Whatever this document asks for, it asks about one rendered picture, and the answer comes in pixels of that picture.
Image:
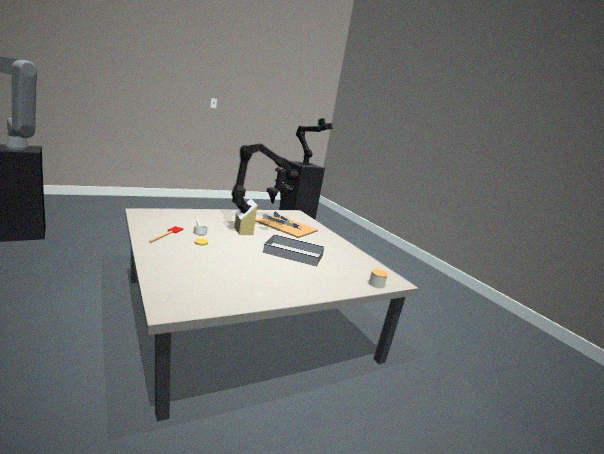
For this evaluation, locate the red spatula with wooden handle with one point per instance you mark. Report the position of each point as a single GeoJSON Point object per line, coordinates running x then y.
{"type": "Point", "coordinates": [171, 230]}

